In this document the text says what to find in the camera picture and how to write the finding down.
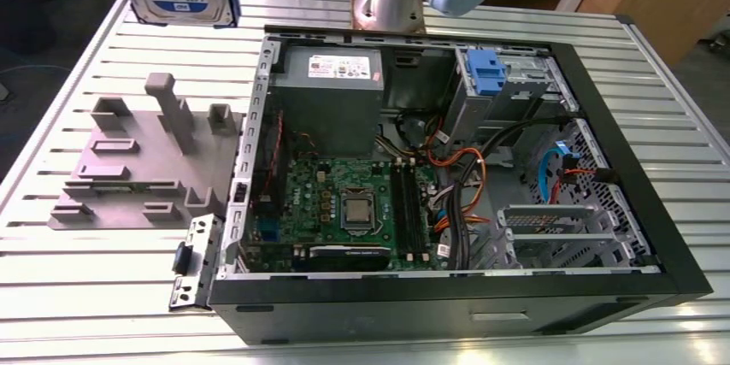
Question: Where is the blue data wire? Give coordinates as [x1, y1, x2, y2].
[535, 142, 580, 204]

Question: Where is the orange red power wire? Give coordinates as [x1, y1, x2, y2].
[558, 167, 622, 183]

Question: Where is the metal disk bay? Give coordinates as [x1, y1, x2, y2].
[492, 203, 652, 271]

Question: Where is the green motherboard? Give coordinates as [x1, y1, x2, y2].
[244, 157, 451, 274]

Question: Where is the CPU socket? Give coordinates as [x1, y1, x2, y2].
[339, 187, 383, 237]

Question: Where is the silver CPU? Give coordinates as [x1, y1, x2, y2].
[343, 197, 378, 224]

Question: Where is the grey power supply unit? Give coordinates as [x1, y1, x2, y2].
[271, 44, 384, 161]

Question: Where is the black RAM slot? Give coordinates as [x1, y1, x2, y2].
[390, 157, 418, 262]
[404, 157, 434, 262]

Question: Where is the grey metal drive cage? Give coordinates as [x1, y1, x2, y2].
[443, 44, 578, 149]

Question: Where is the black graphics card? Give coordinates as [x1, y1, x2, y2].
[293, 244, 396, 273]

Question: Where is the blue drive latch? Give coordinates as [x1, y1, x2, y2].
[464, 49, 508, 97]

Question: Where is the black open PC case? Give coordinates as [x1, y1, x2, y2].
[205, 25, 715, 345]

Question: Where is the grey parts rack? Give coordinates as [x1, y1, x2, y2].
[45, 72, 247, 233]

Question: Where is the green RAM stick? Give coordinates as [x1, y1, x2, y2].
[65, 184, 176, 195]

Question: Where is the red black twisted wire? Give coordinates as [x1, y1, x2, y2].
[259, 108, 287, 203]

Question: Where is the orange wire bundle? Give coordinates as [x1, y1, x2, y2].
[424, 146, 492, 229]

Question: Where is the black cable bundle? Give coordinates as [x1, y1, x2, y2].
[443, 116, 576, 270]

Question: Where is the grey metal slot bracket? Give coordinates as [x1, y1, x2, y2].
[167, 213, 224, 311]

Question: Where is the black blue bracket knob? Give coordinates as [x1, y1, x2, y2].
[172, 241, 195, 274]

